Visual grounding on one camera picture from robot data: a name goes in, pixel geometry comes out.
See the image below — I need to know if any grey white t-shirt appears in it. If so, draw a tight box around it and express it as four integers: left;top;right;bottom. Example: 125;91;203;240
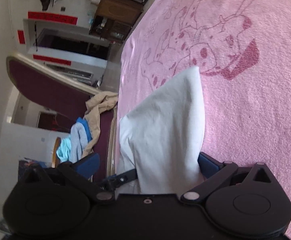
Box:
116;66;205;196

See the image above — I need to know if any turquoise garment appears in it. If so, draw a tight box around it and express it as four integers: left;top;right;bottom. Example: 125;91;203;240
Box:
57;137;71;163

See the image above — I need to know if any light blue knit sweater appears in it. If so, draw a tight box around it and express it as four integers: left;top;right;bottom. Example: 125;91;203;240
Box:
69;118;92;163

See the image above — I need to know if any round wooden table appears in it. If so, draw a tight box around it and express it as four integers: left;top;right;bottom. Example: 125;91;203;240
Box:
52;137;61;168

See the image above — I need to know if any tan beige jacket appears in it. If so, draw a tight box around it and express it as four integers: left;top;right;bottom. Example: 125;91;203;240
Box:
82;91;118;157

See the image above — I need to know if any maroon gold banquet chair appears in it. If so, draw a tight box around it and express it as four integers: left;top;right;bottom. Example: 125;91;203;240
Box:
5;55;118;183

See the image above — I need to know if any pink blanket table cover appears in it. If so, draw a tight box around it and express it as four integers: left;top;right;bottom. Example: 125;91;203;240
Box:
118;0;291;238

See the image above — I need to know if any wooden cabinet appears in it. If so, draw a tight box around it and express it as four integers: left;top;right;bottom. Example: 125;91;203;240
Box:
89;0;143;44

